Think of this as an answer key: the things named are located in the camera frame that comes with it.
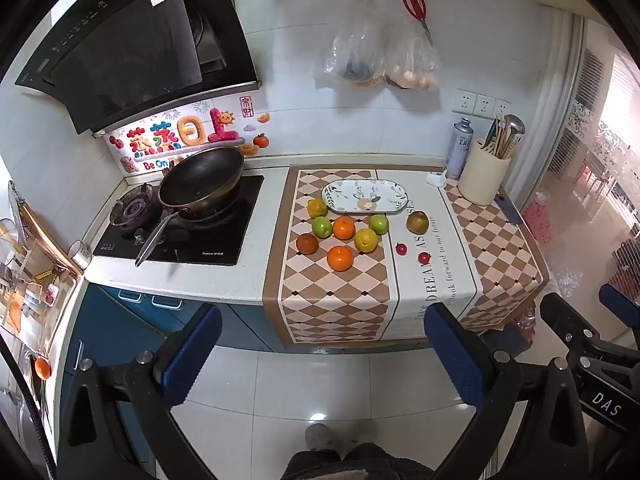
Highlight floral oval plate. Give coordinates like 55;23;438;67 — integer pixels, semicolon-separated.
321;179;412;216

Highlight bundle of chopsticks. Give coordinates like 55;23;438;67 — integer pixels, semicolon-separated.
482;117;503;156

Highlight cream utensil holder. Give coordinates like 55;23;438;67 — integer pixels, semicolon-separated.
458;139;512;206

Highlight black gas stove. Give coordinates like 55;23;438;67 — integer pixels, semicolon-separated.
92;174;265;267

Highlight clear plastic bag with eggs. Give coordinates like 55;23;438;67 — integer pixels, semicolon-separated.
382;15;442;93

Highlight checkered table cloth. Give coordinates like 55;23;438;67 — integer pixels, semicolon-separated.
262;165;551;351

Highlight red scissors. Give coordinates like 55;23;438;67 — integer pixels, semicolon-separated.
402;0;435;43

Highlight wooden cutting board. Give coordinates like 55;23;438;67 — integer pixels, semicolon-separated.
20;200;83;276

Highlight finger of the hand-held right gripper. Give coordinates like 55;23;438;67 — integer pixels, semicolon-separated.
539;292;608;361
599;284;640;321

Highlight dark kitchen knife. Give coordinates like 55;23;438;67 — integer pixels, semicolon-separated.
495;195;523;226

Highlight person's grey slipper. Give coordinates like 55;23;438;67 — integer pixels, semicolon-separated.
304;422;337;453
345;420;378;448

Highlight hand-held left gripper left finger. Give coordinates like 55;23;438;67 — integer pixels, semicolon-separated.
57;304;223;480

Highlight cluttered storage shelf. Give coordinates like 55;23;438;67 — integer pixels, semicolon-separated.
0;260;76;336

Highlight grey spray can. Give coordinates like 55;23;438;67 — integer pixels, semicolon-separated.
445;117;476;181

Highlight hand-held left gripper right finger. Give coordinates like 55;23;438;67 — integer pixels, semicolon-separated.
424;302;588;480

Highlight black wok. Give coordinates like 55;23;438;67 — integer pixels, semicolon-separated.
134;146;246;267

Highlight black range hood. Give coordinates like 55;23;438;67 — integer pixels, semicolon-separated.
14;0;263;136

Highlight pink cloth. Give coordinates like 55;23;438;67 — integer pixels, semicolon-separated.
520;199;553;243

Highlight person's dark trousers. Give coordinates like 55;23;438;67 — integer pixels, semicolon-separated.
280;442;436;480

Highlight metal ladle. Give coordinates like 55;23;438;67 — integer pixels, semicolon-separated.
500;114;527;158

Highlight white mug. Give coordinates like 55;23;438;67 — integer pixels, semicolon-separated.
67;240;92;271

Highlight colourful wall sticker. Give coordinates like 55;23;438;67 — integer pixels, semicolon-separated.
107;95;273;173

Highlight glass sliding door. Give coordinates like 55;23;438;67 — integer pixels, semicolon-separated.
520;15;640;311

